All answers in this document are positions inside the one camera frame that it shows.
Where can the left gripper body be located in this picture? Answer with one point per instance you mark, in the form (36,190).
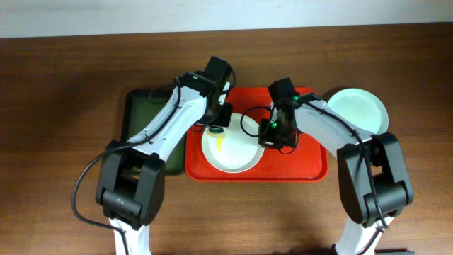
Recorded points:
(221,117)

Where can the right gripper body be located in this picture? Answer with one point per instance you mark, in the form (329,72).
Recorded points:
(275,134)

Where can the green and yellow sponge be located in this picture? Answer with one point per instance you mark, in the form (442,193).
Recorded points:
(217,132)

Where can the white plate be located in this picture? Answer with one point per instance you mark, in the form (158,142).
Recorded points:
(236,152)

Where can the pale green plate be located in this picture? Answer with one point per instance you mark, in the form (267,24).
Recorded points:
(361,108)

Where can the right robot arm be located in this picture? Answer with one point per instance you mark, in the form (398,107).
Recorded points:
(374,184)

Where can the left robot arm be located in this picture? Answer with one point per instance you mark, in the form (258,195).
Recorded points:
(131,183)

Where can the red plastic tray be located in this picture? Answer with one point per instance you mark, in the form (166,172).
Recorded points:
(307,163)

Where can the dark green plastic tray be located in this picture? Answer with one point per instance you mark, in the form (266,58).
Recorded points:
(141,106)

